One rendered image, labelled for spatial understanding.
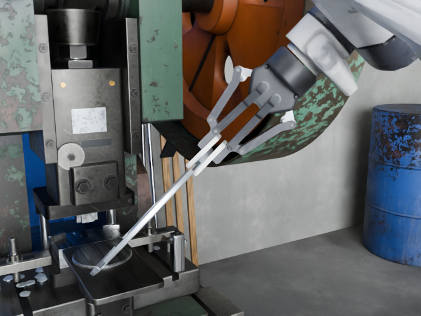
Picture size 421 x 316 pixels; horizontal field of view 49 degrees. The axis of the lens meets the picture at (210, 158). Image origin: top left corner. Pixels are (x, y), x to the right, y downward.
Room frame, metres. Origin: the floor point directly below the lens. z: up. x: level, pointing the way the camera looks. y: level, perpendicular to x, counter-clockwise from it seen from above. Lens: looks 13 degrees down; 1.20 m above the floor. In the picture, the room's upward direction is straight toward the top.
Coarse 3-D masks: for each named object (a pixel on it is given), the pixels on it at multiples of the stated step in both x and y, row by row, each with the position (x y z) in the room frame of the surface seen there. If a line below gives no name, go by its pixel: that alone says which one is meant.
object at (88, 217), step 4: (76, 216) 1.00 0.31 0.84; (80, 216) 1.00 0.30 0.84; (84, 216) 1.00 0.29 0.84; (88, 216) 1.00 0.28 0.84; (92, 216) 1.01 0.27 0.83; (96, 216) 1.02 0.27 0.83; (76, 220) 1.00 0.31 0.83; (80, 220) 1.00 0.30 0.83; (84, 220) 1.00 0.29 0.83; (88, 220) 1.00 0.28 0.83; (92, 220) 1.01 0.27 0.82
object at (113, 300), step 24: (120, 240) 1.00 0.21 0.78; (72, 264) 0.87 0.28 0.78; (96, 264) 0.86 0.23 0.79; (120, 264) 0.87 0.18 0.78; (144, 264) 0.87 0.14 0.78; (96, 288) 0.77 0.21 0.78; (120, 288) 0.77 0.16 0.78; (144, 288) 0.78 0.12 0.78; (96, 312) 0.85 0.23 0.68; (120, 312) 0.88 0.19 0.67
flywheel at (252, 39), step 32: (224, 0) 1.13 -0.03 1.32; (256, 0) 1.09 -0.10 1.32; (288, 0) 0.92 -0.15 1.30; (192, 32) 1.33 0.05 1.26; (224, 32) 1.18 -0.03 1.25; (256, 32) 1.07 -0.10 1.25; (288, 32) 0.92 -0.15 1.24; (192, 64) 1.34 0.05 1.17; (224, 64) 1.24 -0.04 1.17; (256, 64) 1.07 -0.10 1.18; (192, 96) 1.33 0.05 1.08; (192, 128) 1.26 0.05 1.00; (256, 128) 1.01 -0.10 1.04
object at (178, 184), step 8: (208, 152) 0.72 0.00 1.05; (200, 160) 0.69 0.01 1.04; (184, 176) 0.65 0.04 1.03; (176, 184) 0.64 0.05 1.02; (168, 192) 0.63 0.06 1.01; (160, 200) 0.70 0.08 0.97; (168, 200) 0.63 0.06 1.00; (152, 208) 0.70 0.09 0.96; (160, 208) 0.62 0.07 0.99; (144, 216) 0.69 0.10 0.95; (152, 216) 0.61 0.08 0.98; (136, 224) 0.70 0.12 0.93; (144, 224) 0.61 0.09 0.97; (128, 232) 0.72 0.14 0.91; (136, 232) 0.61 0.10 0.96; (128, 240) 0.61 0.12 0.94; (112, 248) 0.81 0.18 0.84; (120, 248) 0.61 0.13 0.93; (112, 256) 0.62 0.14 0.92; (104, 264) 0.65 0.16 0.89; (96, 272) 0.65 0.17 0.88
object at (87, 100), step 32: (64, 64) 0.98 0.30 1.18; (96, 64) 1.04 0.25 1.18; (64, 96) 0.93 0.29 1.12; (96, 96) 0.96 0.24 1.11; (64, 128) 0.93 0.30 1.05; (96, 128) 0.96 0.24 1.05; (64, 160) 0.91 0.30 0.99; (96, 160) 0.96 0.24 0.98; (64, 192) 0.92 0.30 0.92; (96, 192) 0.93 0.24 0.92
